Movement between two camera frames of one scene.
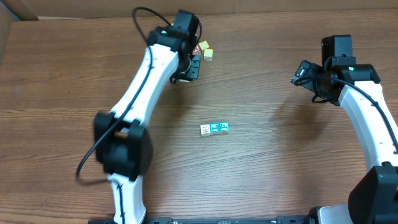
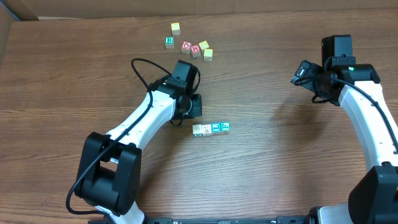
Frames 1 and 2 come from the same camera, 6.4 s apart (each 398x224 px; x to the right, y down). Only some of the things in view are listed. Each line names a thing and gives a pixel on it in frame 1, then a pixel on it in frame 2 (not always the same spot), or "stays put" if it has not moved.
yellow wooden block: x=204 y=45 stays put
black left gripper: x=185 y=75 to x=196 y=108
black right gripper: x=329 y=96 stays put
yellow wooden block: x=208 y=55 stays put
